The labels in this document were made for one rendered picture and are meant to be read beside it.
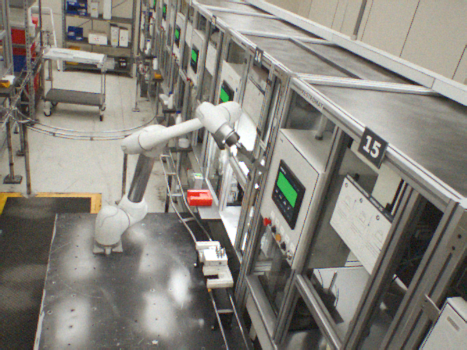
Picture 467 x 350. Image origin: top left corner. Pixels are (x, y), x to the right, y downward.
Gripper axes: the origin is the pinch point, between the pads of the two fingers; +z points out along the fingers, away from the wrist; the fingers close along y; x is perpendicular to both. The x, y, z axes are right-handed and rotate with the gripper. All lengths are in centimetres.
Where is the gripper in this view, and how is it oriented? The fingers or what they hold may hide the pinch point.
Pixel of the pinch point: (259, 167)
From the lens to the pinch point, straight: 196.4
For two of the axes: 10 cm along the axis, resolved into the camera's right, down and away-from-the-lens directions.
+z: 6.9, 7.1, -1.3
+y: 1.3, 0.6, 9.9
